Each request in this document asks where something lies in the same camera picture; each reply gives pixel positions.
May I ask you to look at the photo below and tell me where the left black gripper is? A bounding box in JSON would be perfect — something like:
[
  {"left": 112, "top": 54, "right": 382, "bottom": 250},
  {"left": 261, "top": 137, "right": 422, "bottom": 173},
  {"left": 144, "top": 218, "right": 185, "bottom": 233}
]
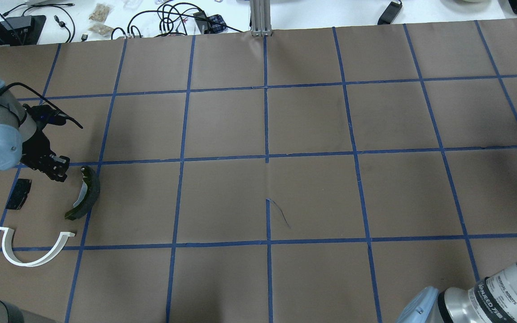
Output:
[{"left": 21, "top": 128, "right": 70, "bottom": 182}]

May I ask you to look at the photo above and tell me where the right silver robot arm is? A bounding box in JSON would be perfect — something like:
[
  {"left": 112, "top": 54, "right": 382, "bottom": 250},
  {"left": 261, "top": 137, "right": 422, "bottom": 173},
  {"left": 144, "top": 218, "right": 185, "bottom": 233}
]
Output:
[{"left": 397, "top": 262, "right": 517, "bottom": 323}]

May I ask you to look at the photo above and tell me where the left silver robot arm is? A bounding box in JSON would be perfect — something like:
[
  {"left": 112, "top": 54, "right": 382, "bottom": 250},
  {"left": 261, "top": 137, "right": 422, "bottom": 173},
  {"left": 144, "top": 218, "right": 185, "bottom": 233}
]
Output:
[{"left": 0, "top": 79, "right": 74, "bottom": 182}]

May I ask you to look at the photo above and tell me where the green brake shoe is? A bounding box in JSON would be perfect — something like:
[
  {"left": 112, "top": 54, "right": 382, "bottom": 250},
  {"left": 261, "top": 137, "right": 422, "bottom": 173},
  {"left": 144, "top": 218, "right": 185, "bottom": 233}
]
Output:
[{"left": 64, "top": 166, "right": 101, "bottom": 221}]

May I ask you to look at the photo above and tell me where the black brake pad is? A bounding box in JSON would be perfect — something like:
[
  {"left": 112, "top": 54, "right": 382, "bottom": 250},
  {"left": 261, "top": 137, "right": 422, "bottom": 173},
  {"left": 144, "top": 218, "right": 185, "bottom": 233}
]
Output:
[{"left": 5, "top": 178, "right": 31, "bottom": 210}]

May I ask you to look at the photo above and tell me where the white curved plastic part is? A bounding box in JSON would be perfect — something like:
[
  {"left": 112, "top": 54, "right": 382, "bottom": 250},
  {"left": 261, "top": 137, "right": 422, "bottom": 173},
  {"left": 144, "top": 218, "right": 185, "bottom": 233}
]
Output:
[{"left": 0, "top": 227, "right": 76, "bottom": 268}]

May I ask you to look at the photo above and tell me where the bag of small parts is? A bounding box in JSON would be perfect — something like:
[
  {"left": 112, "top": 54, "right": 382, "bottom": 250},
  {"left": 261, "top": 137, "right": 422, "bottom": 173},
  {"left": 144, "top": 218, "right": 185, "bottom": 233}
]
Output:
[{"left": 88, "top": 3, "right": 112, "bottom": 24}]

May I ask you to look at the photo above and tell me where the black power adapter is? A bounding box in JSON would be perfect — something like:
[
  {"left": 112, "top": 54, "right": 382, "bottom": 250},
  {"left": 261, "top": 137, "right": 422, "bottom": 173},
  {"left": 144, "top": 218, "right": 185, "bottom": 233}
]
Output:
[{"left": 377, "top": 0, "right": 403, "bottom": 25}]

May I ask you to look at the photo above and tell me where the aluminium frame post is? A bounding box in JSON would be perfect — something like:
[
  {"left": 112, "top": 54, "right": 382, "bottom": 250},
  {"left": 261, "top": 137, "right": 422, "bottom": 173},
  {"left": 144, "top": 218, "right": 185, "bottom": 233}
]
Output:
[{"left": 249, "top": 0, "right": 272, "bottom": 37}]

